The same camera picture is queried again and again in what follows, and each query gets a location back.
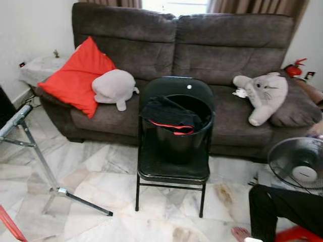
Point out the black garment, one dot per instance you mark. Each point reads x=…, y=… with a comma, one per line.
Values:
x=169, y=111

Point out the person forearm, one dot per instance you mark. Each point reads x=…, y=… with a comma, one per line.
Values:
x=310, y=91

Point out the red plastic hanger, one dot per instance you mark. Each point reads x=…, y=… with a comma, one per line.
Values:
x=11, y=226

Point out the brown throw cushion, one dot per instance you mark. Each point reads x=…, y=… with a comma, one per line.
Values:
x=298, y=108

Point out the black floor fan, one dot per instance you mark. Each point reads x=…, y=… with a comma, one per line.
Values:
x=303, y=174

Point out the red fire extinguisher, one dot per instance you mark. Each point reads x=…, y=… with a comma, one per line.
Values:
x=292, y=70

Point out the person leg in black trousers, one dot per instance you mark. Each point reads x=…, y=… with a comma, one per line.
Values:
x=282, y=206

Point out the red plastic stool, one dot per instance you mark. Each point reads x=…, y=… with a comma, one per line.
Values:
x=298, y=236

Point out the brown curtain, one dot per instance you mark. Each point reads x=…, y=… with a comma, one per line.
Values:
x=111, y=3
x=257, y=7

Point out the dark brown fabric sofa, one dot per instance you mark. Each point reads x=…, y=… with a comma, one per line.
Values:
x=212, y=50

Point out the person bare foot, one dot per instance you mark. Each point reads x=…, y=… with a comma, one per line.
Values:
x=241, y=233

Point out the black plastic bucket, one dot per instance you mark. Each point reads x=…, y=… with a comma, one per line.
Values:
x=181, y=146

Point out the black folding chair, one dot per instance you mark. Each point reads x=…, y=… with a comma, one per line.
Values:
x=174, y=166

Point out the bright window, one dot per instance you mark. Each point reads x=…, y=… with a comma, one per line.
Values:
x=174, y=6

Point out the grey seal plush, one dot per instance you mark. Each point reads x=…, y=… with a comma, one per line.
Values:
x=113, y=86

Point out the red pillow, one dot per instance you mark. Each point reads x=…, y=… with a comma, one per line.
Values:
x=75, y=80

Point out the small brass figure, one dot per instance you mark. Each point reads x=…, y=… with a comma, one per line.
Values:
x=56, y=54

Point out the side table with lace cloth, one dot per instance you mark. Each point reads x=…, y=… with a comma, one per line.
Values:
x=43, y=68

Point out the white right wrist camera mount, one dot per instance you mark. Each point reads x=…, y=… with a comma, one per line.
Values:
x=252, y=240

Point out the black wall socket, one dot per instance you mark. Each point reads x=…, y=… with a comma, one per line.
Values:
x=22, y=64

